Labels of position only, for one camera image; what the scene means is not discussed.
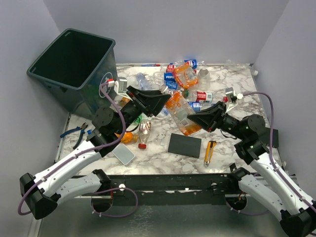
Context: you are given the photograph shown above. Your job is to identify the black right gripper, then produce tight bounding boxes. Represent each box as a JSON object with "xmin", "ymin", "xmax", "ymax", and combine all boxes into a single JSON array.
[{"xmin": 188, "ymin": 100, "xmax": 246, "ymax": 140}]

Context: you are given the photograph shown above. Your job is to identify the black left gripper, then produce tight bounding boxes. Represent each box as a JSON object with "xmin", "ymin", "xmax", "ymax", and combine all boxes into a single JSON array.
[{"xmin": 115, "ymin": 86, "xmax": 171, "ymax": 135}]

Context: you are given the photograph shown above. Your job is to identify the blue label clear bottle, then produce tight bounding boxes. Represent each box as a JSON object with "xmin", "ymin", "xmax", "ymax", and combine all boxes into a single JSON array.
[{"xmin": 188, "ymin": 102, "xmax": 213, "ymax": 112}]

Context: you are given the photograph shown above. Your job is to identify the red label clear bottle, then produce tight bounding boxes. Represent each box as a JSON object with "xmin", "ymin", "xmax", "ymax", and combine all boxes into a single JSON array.
[{"xmin": 187, "ymin": 91, "xmax": 224, "ymax": 103}]

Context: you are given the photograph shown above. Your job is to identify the red cap clear bottle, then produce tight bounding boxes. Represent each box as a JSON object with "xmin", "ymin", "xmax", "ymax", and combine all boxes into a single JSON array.
[{"xmin": 138, "ymin": 119, "xmax": 151, "ymax": 150}]

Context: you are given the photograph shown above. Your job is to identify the crushed orange label bottle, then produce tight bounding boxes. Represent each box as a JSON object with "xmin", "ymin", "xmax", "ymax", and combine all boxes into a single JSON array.
[{"xmin": 159, "ymin": 84, "xmax": 201, "ymax": 136}]

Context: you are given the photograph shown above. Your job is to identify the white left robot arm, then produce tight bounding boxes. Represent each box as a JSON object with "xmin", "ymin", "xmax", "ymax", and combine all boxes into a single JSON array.
[{"xmin": 18, "ymin": 86, "xmax": 171, "ymax": 220}]

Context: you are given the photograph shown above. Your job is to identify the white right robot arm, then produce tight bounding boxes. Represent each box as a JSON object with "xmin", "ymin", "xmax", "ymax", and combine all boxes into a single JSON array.
[{"xmin": 187, "ymin": 102, "xmax": 316, "ymax": 237}]

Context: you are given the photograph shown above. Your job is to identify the dark green plastic bin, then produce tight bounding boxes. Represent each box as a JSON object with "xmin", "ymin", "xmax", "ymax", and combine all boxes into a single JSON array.
[{"xmin": 27, "ymin": 29, "xmax": 118, "ymax": 119}]

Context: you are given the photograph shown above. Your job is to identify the green plastic bottle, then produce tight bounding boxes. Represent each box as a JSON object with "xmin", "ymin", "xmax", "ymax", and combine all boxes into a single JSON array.
[{"xmin": 132, "ymin": 115, "xmax": 142, "ymax": 125}]

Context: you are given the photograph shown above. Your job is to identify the pepsi bottle upper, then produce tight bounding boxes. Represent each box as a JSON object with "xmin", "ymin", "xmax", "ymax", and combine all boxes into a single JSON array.
[{"xmin": 153, "ymin": 72, "xmax": 175, "ymax": 83}]

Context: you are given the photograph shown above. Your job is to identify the pepsi bottle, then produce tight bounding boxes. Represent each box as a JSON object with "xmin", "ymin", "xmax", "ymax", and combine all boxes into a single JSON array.
[
  {"xmin": 153, "ymin": 72, "xmax": 175, "ymax": 83},
  {"xmin": 174, "ymin": 59, "xmax": 206, "ymax": 69}
]

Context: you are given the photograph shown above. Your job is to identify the blue label bottle middle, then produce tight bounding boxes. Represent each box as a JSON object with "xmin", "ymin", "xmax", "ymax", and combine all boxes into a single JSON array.
[{"xmin": 165, "ymin": 81, "xmax": 178, "ymax": 90}]

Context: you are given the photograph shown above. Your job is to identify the yellow utility knife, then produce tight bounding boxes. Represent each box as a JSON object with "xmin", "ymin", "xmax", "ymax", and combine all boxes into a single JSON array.
[{"xmin": 204, "ymin": 141, "xmax": 217, "ymax": 167}]

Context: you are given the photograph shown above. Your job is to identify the clear crushed water bottle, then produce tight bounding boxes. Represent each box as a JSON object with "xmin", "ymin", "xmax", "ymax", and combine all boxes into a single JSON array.
[{"xmin": 136, "ymin": 73, "xmax": 153, "ymax": 90}]

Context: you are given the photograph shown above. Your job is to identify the small orange juice bottle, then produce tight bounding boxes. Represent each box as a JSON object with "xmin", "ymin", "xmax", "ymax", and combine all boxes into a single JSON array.
[{"xmin": 119, "ymin": 97, "xmax": 130, "ymax": 107}]

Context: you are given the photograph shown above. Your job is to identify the black rectangular box centre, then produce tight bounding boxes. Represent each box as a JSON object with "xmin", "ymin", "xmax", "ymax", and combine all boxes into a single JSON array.
[{"xmin": 167, "ymin": 133, "xmax": 201, "ymax": 158}]

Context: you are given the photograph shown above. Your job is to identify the red label bottle at back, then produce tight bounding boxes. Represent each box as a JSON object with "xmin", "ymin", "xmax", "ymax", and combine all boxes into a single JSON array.
[{"xmin": 160, "ymin": 63, "xmax": 175, "ymax": 73}]

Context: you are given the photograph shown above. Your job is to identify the big orange bottle at back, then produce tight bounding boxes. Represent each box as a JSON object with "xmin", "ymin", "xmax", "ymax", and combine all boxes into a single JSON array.
[{"xmin": 172, "ymin": 62, "xmax": 198, "ymax": 89}]

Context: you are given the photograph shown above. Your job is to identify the orange juice bottle lying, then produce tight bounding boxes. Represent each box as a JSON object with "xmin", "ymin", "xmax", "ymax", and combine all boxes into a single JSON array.
[{"xmin": 120, "ymin": 132, "xmax": 138, "ymax": 144}]

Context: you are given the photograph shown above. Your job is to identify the pepsi bottle at back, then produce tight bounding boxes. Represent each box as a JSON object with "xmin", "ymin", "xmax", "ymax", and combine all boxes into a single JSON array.
[{"xmin": 174, "ymin": 59, "xmax": 206, "ymax": 69}]

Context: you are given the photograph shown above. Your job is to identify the white grey rectangular case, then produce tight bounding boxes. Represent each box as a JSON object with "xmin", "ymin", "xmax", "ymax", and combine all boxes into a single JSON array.
[{"xmin": 113, "ymin": 144, "xmax": 135, "ymax": 165}]

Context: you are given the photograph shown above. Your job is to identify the black box right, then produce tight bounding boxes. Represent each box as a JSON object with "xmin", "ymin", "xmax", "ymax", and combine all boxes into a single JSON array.
[{"xmin": 262, "ymin": 127, "xmax": 279, "ymax": 148}]

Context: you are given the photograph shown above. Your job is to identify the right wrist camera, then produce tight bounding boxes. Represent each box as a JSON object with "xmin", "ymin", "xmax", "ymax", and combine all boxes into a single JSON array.
[{"xmin": 225, "ymin": 87, "xmax": 244, "ymax": 112}]

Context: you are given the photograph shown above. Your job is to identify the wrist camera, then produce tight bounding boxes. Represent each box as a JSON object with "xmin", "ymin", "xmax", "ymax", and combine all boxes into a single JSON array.
[
  {"xmin": 107, "ymin": 77, "xmax": 127, "ymax": 96},
  {"xmin": 225, "ymin": 87, "xmax": 244, "ymax": 112}
]

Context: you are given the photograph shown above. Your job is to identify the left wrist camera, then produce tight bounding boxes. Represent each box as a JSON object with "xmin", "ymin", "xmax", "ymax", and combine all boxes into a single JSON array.
[{"xmin": 107, "ymin": 77, "xmax": 127, "ymax": 96}]

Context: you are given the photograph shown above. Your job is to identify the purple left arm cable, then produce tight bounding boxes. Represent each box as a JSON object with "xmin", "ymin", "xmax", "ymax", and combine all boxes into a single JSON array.
[{"xmin": 17, "ymin": 82, "xmax": 139, "ymax": 218}]

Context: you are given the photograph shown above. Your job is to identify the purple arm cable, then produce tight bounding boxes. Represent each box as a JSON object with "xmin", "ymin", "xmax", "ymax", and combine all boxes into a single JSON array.
[
  {"xmin": 17, "ymin": 82, "xmax": 139, "ymax": 218},
  {"xmin": 226, "ymin": 91, "xmax": 316, "ymax": 216}
]

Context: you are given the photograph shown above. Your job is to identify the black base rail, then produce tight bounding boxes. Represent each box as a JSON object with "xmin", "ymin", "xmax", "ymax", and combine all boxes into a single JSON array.
[{"xmin": 92, "ymin": 173, "xmax": 241, "ymax": 206}]

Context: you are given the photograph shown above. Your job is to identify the blue handled pliers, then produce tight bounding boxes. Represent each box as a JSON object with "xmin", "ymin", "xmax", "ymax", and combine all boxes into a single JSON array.
[{"xmin": 60, "ymin": 123, "xmax": 88, "ymax": 150}]

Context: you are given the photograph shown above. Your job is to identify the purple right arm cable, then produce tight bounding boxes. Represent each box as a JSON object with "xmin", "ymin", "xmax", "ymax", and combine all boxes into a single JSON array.
[{"xmin": 226, "ymin": 91, "xmax": 316, "ymax": 216}]

